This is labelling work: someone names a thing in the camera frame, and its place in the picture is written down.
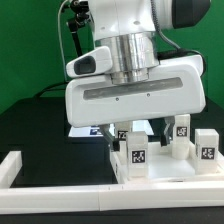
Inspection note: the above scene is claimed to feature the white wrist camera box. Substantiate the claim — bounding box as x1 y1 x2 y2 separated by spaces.
66 46 113 78

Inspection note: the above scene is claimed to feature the white square table top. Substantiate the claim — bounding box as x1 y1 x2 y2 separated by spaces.
110 142 224 184

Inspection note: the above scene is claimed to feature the white U-shaped obstacle fence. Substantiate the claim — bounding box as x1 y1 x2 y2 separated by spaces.
0 151 224 214

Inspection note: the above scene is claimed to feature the grey hanging cable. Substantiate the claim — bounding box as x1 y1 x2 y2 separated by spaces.
57 0 70 81

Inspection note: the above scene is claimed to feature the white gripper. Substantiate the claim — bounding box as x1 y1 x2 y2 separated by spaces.
65 55 205 151

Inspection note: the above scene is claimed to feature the white fiducial marker sheet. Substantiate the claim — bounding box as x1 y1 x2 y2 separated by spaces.
68 125 154 137

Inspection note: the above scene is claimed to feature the black cable on table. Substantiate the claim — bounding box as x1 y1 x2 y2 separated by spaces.
33 81 73 99

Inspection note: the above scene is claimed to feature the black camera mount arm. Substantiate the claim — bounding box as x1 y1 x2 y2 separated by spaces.
62 0 90 57

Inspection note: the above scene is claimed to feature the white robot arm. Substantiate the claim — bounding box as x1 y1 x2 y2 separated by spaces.
65 0 211 150

